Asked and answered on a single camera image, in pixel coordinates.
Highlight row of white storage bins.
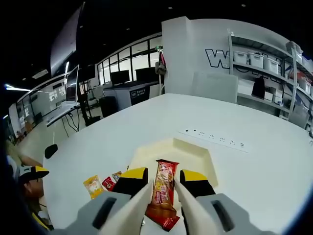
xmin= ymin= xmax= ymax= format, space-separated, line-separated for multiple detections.
xmin=233 ymin=41 xmax=313 ymax=98

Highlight yellow food packet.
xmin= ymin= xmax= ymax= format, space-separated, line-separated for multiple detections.
xmin=83 ymin=174 xmax=105 ymax=199

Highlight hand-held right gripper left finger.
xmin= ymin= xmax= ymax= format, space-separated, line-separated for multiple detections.
xmin=56 ymin=167 xmax=149 ymax=235

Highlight black computer monitor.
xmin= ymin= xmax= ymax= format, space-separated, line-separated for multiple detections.
xmin=110 ymin=70 xmax=130 ymax=86
xmin=135 ymin=67 xmax=157 ymax=83

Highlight hanging grey pink bag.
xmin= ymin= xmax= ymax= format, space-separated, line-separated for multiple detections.
xmin=155 ymin=50 xmax=169 ymax=75

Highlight cream paper food container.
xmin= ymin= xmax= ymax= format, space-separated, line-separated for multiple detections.
xmin=127 ymin=137 xmax=219 ymax=189

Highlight linear ceiling light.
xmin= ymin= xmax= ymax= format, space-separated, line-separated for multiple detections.
xmin=4 ymin=84 xmax=34 ymax=93

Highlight small red food packet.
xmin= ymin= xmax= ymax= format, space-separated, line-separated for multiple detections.
xmin=101 ymin=176 xmax=117 ymax=192

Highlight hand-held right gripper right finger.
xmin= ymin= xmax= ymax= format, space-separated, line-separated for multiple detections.
xmin=179 ymin=168 xmax=265 ymax=235

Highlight grey counter desk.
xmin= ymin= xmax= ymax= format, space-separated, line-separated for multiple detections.
xmin=102 ymin=81 xmax=158 ymax=112

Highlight black oval pad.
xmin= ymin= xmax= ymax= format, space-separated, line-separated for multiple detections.
xmin=44 ymin=144 xmax=59 ymax=159

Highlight hanging projection screen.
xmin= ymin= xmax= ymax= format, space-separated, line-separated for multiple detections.
xmin=50 ymin=1 xmax=84 ymax=77

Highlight cream food tongs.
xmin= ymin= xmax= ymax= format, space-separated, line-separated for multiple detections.
xmin=97 ymin=179 xmax=211 ymax=235

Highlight grey metal shelving rack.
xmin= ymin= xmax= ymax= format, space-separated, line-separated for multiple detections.
xmin=228 ymin=29 xmax=313 ymax=133

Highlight long red food packet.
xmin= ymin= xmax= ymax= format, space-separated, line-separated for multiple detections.
xmin=144 ymin=159 xmax=180 ymax=232

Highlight frosted white panel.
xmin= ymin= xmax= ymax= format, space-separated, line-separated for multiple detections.
xmin=192 ymin=71 xmax=238 ymax=104

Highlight black cabinet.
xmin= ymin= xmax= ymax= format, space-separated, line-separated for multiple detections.
xmin=99 ymin=96 xmax=117 ymax=118

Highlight white table socket strip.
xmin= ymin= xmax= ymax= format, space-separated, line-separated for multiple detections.
xmin=178 ymin=128 xmax=252 ymax=154

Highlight black bag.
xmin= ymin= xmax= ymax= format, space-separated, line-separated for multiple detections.
xmin=251 ymin=76 xmax=266 ymax=99

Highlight white standing desk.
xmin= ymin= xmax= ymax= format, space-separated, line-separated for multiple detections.
xmin=46 ymin=100 xmax=81 ymax=127

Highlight large screen on stand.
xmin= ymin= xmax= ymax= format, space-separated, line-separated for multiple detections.
xmin=65 ymin=65 xmax=80 ymax=102

